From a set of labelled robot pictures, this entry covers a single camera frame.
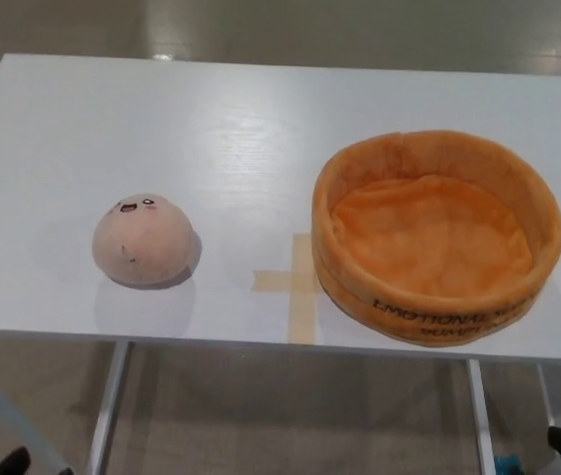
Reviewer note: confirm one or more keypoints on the beige tape cross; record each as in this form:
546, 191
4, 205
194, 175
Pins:
301, 280

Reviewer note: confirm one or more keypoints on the orange plush round plate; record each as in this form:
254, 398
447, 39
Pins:
433, 237

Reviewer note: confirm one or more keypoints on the cyan plastic object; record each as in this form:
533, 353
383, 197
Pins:
504, 466

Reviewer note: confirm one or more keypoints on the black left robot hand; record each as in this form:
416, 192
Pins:
10, 462

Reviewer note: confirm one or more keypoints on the white table leg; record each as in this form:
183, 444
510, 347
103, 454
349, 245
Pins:
547, 396
482, 420
109, 410

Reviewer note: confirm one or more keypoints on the pink round plush toy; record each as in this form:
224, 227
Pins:
141, 242

